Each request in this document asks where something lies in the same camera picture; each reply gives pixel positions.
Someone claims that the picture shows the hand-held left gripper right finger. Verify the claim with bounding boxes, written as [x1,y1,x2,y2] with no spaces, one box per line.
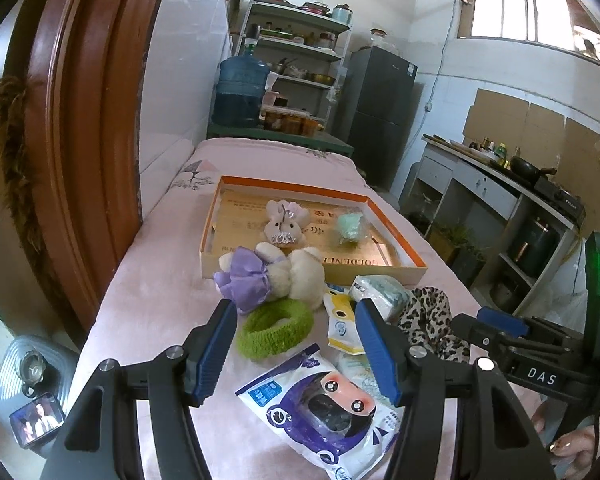
[355,298,551,480]

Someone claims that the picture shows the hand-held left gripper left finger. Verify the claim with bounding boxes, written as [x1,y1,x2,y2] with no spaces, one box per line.
[40,299,238,480]

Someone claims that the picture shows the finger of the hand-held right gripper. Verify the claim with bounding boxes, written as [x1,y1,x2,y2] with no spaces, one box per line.
[476,306,531,339]
[451,312,513,363]

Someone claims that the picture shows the green fluffy scrunchie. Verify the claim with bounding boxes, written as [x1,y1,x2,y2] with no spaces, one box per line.
[236,297,314,359]

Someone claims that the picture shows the yellow white packet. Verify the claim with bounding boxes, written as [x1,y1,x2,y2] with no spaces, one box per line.
[322,282,368,353]

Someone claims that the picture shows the green white tissue pack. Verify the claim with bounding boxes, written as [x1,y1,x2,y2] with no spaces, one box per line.
[349,274,415,322]
[336,351,383,397]

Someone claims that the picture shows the purple white eye mask packet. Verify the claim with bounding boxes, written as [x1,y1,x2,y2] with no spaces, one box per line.
[235,342,403,480]

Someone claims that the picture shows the orange rimmed cardboard box tray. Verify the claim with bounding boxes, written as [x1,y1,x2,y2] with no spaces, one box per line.
[200,175,429,287]

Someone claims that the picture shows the person's right hand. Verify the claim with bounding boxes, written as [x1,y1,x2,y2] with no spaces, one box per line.
[532,402,600,468]

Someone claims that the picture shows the white plastic bag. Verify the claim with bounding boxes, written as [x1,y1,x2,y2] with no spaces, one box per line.
[550,287,592,333]

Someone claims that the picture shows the leopard print cloth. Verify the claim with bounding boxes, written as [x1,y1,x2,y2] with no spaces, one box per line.
[397,286,472,363]

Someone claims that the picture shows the dark green pot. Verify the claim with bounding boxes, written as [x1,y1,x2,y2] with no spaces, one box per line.
[509,215,559,277]

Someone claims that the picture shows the green potted plants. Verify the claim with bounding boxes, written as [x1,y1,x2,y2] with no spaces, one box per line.
[429,221,487,263]

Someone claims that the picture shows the white plush with purple dress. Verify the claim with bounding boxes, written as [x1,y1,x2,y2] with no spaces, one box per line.
[214,241,327,311]

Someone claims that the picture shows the black gas stove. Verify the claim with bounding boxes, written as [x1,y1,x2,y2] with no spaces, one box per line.
[534,176,588,222]

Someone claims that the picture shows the teal wrapped small item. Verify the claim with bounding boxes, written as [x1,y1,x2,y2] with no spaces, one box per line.
[335,211,370,247]

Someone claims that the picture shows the white kitchen counter cabinet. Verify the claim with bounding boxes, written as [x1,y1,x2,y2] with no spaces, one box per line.
[399,135,587,317]

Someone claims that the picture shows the small grey bunny plush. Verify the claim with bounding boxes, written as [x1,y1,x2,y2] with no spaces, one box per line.
[263,199,312,247]

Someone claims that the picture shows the black wok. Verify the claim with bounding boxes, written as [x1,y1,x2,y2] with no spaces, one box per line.
[509,155,557,184]

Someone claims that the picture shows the row of condiment bottles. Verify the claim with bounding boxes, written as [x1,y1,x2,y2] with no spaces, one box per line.
[466,136,525,167]

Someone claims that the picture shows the wooden cutting board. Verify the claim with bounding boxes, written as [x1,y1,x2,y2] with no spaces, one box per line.
[422,133,483,157]

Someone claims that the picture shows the smartphone with lit screen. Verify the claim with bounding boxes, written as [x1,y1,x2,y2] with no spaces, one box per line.
[8,391,65,450]

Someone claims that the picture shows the green table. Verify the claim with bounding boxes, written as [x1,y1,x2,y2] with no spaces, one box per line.
[206,121,356,162]

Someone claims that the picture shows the grey refrigerator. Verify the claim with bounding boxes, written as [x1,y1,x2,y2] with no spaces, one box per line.
[330,45,419,192]

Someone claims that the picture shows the row of food jars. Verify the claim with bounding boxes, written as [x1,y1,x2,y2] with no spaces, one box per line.
[261,106,327,136]

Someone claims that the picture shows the brown wooden headboard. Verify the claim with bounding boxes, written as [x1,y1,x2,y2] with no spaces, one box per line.
[2,0,178,346]

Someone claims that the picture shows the blue water jug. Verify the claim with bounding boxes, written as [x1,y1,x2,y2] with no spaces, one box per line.
[211,54,272,128]

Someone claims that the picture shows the brown fur trim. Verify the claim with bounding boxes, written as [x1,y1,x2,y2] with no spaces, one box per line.
[0,75,46,261]

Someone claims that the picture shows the barred window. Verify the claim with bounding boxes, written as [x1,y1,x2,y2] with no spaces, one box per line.
[456,0,600,70]

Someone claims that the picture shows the white metal shelf rack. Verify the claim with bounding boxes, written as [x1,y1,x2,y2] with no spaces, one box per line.
[229,0,356,133]

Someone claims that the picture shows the cardboard wall sheet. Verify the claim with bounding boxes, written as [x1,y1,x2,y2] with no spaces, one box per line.
[561,116,600,203]
[461,87,531,150]
[522,101,567,162]

